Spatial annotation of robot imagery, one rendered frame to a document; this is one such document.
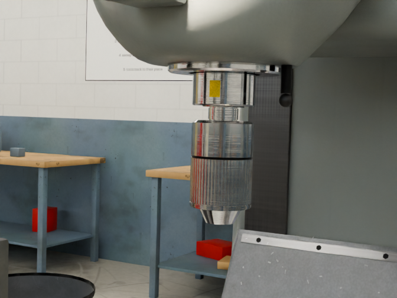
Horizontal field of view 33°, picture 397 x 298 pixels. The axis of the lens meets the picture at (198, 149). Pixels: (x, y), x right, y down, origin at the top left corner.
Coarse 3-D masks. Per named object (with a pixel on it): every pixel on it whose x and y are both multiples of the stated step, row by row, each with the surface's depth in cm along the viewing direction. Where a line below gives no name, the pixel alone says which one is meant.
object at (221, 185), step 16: (192, 144) 50; (208, 144) 49; (224, 144) 49; (240, 144) 49; (192, 160) 50; (208, 160) 49; (224, 160) 49; (240, 160) 49; (192, 176) 50; (208, 176) 49; (224, 176) 49; (240, 176) 49; (192, 192) 50; (208, 192) 49; (224, 192) 49; (240, 192) 49; (208, 208) 49; (224, 208) 49; (240, 208) 49
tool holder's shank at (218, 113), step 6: (210, 108) 50; (216, 108) 50; (222, 108) 50; (228, 108) 50; (234, 108) 50; (210, 114) 50; (216, 114) 50; (222, 114) 50; (228, 114) 50; (234, 114) 50; (216, 120) 50; (222, 120) 50; (228, 120) 50; (234, 120) 50
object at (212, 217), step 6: (204, 210) 50; (210, 210) 50; (240, 210) 51; (204, 216) 51; (210, 216) 50; (216, 216) 50; (222, 216) 50; (228, 216) 50; (234, 216) 50; (210, 222) 50; (216, 222) 50; (222, 222) 50; (228, 222) 50; (234, 222) 51
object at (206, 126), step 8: (200, 120) 50; (208, 120) 49; (192, 128) 50; (200, 128) 49; (208, 128) 49; (216, 128) 49; (224, 128) 49; (232, 128) 49; (240, 128) 49; (248, 128) 50
